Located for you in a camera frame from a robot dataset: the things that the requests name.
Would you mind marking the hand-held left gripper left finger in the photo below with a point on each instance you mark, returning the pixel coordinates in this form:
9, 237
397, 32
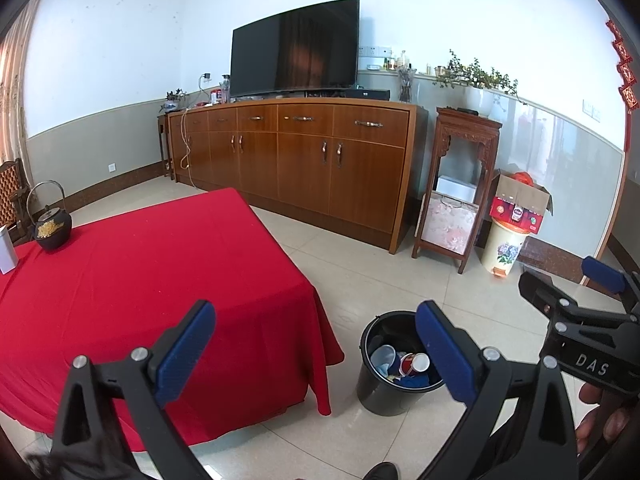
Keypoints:
185, 355

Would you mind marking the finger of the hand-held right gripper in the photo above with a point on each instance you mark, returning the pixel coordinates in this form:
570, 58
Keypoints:
602, 272
537, 290

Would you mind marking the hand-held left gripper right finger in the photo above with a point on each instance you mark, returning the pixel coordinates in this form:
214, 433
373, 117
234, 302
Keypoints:
445, 355

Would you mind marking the red paper bucket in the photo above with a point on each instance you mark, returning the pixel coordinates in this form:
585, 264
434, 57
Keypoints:
417, 362

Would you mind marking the blue cloth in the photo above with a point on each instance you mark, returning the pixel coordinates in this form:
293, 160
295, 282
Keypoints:
415, 382

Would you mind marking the blue paper cup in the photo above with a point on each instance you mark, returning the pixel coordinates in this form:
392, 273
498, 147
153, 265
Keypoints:
382, 357

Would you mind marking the black trash bin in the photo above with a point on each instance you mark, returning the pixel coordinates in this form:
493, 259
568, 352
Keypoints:
380, 395

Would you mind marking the person's right hand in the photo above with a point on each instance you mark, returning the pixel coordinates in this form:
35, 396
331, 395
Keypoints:
615, 417

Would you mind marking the floral white bin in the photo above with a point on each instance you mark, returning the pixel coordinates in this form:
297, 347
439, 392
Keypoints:
502, 250

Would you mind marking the red cardboard box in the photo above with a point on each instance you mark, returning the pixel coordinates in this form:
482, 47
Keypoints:
517, 212

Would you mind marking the table with red cloth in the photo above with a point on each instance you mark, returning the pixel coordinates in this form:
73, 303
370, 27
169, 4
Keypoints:
175, 270

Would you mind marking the pink floral panel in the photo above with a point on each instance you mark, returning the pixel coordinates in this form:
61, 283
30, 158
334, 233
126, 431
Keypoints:
447, 225

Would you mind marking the red plastic bag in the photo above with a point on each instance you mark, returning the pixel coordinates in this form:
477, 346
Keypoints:
525, 178

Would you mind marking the person's black shoe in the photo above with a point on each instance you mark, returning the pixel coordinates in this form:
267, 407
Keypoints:
382, 471

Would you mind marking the black cast iron teapot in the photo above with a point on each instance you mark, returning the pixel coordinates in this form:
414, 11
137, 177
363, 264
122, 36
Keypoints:
52, 237

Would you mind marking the carved wooden stand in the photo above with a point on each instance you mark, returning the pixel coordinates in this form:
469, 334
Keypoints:
467, 125

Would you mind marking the black remote control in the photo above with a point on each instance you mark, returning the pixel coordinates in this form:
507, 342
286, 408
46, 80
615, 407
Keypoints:
466, 110

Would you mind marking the potted green plant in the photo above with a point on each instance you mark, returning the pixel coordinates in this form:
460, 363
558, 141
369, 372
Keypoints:
482, 102

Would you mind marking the white tin box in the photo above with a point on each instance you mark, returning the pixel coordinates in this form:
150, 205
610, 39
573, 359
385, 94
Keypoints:
7, 252

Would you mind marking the red hanging decoration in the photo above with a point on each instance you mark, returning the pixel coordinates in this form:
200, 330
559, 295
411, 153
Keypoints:
622, 60

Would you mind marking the wooden sideboard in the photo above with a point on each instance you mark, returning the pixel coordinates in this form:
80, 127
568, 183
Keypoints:
300, 170

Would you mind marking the glass vase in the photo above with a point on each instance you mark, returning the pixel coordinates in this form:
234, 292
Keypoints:
406, 90

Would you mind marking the wooden bench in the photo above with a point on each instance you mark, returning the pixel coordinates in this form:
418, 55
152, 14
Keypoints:
10, 185

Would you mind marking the small potted plant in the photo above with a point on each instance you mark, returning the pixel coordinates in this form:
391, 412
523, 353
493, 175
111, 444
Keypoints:
170, 105

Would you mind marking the black set-top box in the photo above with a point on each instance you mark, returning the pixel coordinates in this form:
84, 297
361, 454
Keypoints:
367, 94

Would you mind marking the group of small bottles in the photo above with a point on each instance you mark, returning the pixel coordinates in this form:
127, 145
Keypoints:
400, 61

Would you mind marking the clear glass jar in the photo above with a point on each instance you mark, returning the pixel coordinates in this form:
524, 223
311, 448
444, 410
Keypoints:
225, 89

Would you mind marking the beige curtain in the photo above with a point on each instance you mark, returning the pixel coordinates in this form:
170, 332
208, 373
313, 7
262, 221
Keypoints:
12, 90

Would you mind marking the black television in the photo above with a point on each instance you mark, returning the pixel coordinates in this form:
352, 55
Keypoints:
295, 45

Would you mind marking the wall switch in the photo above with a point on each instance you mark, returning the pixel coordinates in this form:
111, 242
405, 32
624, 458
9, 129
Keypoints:
591, 110

